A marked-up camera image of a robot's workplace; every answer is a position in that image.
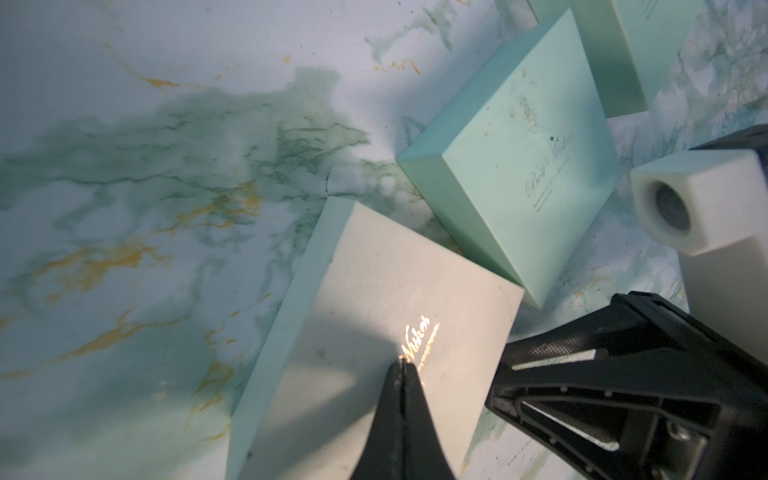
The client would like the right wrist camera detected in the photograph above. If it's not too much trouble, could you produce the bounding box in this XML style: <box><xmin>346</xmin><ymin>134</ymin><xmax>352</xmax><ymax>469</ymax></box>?
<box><xmin>630</xmin><ymin>149</ymin><xmax>767</xmax><ymax>362</ymax></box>

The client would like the far mint jewelry box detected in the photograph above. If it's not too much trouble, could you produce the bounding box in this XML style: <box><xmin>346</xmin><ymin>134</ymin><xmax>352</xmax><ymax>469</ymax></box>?
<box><xmin>529</xmin><ymin>0</ymin><xmax>702</xmax><ymax>118</ymax></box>

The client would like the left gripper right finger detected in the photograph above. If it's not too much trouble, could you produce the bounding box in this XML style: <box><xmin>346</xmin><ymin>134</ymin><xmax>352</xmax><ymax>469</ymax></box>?
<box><xmin>403</xmin><ymin>363</ymin><xmax>455</xmax><ymax>479</ymax></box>

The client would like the beige drawer jewelry box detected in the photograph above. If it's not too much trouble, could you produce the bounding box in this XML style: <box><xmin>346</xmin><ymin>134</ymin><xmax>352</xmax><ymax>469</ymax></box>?
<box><xmin>226</xmin><ymin>197</ymin><xmax>524</xmax><ymax>479</ymax></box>

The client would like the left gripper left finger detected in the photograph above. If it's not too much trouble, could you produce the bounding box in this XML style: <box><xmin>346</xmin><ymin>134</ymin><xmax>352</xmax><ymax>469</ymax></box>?
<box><xmin>351</xmin><ymin>359</ymin><xmax>405</xmax><ymax>480</ymax></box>

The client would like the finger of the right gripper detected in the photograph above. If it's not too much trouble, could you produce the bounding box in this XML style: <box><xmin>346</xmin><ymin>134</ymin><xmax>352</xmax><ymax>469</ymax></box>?
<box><xmin>486</xmin><ymin>292</ymin><xmax>767</xmax><ymax>479</ymax></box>

